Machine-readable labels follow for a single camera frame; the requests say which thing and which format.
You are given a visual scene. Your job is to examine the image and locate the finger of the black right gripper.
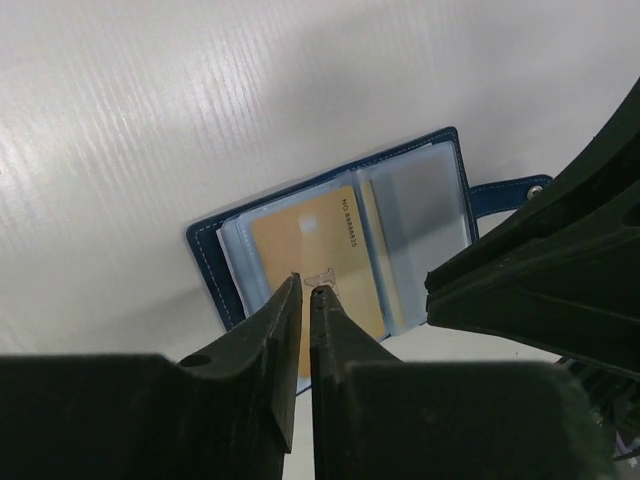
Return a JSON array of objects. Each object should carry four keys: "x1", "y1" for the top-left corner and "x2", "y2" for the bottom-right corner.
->
[{"x1": 426, "y1": 89, "x2": 639, "y2": 378}]

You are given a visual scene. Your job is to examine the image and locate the navy blue card holder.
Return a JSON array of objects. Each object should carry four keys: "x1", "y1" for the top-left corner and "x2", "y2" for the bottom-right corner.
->
[{"x1": 185, "y1": 125, "x2": 554, "y2": 399}]

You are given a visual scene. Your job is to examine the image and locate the gold credit card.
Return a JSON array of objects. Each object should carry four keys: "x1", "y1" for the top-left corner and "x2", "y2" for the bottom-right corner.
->
[{"x1": 238, "y1": 185, "x2": 386, "y2": 380}]

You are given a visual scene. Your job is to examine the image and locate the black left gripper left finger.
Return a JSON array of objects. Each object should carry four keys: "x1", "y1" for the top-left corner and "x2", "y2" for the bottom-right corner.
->
[{"x1": 1, "y1": 275, "x2": 302, "y2": 479}]

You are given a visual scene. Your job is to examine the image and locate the silver grey credit card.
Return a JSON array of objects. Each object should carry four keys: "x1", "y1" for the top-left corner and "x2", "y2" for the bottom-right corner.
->
[{"x1": 357, "y1": 143, "x2": 471, "y2": 335}]

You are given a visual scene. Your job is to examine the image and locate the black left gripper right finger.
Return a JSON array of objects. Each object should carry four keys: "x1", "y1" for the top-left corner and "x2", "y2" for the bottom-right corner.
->
[{"x1": 310, "y1": 287, "x2": 617, "y2": 479}]

